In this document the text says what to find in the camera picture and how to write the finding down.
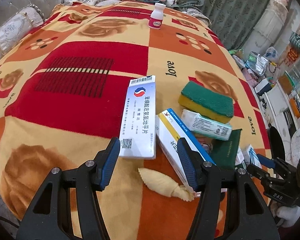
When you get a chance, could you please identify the white medicine box red-blue logo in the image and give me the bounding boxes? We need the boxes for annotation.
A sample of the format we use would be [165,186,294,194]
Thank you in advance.
[119,75,156,159]

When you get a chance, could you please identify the teal tissue pack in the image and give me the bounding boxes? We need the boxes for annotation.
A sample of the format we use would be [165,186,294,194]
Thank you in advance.
[181,109,232,141]

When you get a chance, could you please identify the black round trash bin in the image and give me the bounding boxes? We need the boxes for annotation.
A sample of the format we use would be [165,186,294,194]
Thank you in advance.
[267,126,286,160]

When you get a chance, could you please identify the white gloved right hand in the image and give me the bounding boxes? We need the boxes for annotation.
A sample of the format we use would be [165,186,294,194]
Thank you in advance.
[270,202,300,228]

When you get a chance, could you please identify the white yellow blue medicine box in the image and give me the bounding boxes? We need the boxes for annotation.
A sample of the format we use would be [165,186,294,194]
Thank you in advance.
[155,108,213,193]

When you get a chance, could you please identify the dark green booklet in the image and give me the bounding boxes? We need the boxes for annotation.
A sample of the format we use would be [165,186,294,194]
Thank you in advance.
[210,129,242,170]

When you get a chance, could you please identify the yellow wrapped candy packet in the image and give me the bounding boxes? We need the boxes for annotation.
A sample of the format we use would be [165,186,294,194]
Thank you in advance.
[138,167,194,202]

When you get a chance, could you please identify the white tv cabinet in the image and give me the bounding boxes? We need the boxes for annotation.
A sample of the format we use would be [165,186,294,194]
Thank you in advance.
[260,83,300,164]

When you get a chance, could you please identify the orange red patterned blanket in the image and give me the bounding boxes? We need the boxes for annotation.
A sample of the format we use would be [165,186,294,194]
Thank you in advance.
[0,2,270,228]

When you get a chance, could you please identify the green yellow sponge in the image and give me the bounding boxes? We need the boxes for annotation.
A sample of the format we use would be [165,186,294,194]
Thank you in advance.
[178,81,234,124]

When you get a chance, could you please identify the silver insulated bag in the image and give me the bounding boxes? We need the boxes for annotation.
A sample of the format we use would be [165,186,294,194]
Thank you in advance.
[245,51,269,76]

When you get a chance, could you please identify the white pink small bottle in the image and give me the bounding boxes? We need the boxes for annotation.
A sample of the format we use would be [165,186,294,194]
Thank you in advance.
[148,3,166,29]

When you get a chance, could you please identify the green patterned curtain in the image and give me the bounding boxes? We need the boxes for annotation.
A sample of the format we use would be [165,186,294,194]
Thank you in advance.
[176,0,269,49]

